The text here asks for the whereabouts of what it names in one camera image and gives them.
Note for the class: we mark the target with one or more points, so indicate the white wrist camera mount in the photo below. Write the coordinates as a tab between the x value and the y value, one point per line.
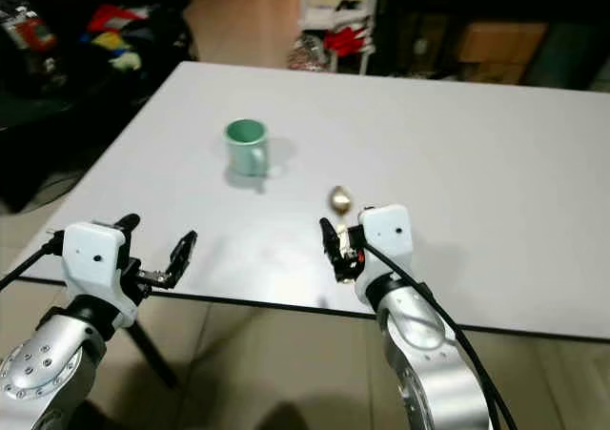
93	258
386	235

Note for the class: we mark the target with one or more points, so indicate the black shelf unit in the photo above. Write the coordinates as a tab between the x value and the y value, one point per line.
419	30

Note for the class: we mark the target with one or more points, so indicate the red and white packet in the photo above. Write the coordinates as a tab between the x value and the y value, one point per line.
30	30

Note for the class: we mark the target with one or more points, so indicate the white and green cloth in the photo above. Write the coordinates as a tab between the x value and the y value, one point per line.
127	61

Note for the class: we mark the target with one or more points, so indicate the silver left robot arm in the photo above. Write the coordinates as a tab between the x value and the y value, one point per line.
48	373

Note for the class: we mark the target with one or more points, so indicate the green ceramic mug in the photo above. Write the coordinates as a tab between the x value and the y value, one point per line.
245	153

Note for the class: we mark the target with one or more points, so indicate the black table leg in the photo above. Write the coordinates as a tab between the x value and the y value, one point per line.
152	354

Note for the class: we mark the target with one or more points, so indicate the gold metal spoon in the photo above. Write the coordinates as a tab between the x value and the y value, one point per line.
340	199

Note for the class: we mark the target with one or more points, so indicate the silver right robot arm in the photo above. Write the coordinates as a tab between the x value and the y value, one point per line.
434	363

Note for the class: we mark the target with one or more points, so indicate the red cloth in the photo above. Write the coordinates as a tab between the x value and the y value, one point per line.
345	41

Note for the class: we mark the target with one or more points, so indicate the patterned woven basket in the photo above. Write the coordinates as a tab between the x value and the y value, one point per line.
307	54

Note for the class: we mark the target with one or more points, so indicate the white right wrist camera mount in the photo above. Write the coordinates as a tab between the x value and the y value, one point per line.
386	235

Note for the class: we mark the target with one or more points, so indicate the yellow packet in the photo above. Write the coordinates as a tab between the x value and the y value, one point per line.
110	41

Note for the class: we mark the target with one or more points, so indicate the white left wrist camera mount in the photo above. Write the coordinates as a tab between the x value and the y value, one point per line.
93	258

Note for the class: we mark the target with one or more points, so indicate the red bag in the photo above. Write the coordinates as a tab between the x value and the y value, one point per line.
112	18

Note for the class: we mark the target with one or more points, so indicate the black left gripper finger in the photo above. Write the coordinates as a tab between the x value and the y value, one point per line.
127	222
184	256

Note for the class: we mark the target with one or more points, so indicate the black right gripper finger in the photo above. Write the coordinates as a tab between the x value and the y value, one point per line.
332	237
367	211

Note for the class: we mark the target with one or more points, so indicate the brown cardboard box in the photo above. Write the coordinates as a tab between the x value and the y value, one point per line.
500	47

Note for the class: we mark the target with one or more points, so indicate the white trolley cart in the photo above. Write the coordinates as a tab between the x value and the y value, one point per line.
334	15

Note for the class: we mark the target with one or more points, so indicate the black sofa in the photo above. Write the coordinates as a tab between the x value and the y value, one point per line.
48	115

